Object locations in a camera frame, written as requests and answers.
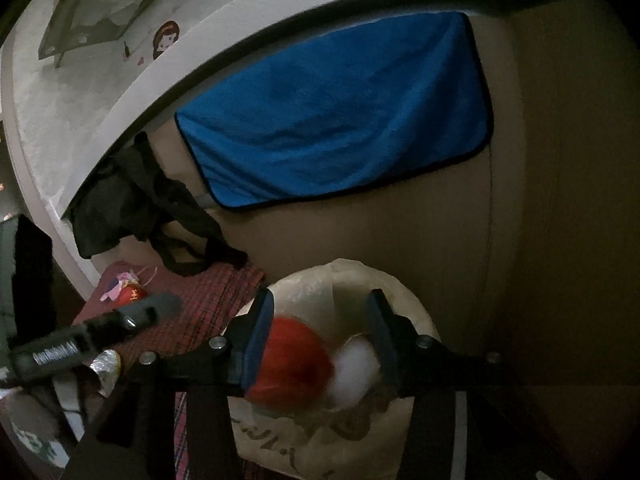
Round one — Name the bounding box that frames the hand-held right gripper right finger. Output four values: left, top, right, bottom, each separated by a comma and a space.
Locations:
366, 289, 566, 480

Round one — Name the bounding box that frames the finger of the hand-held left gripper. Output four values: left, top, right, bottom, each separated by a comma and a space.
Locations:
85, 294, 183, 343

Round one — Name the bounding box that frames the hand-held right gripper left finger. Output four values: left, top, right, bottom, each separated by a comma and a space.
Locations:
62, 290, 276, 480

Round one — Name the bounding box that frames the red foil packet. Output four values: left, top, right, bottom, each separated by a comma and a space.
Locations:
117, 282, 150, 308

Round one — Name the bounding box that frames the pink white packet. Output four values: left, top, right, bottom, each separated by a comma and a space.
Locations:
100, 270, 143, 303

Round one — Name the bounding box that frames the red striped cloth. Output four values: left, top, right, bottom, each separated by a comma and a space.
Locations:
70, 260, 268, 480

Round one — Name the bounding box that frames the black cloth bag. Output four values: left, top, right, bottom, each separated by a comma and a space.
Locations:
67, 131, 248, 277

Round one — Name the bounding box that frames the blue towel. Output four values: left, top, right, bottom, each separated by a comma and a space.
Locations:
175, 11, 495, 209

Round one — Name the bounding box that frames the glass range hood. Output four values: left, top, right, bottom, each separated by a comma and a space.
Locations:
39, 0, 201, 68

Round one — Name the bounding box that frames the cartoon wall poster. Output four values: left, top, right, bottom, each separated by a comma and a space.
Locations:
120, 0, 261, 66

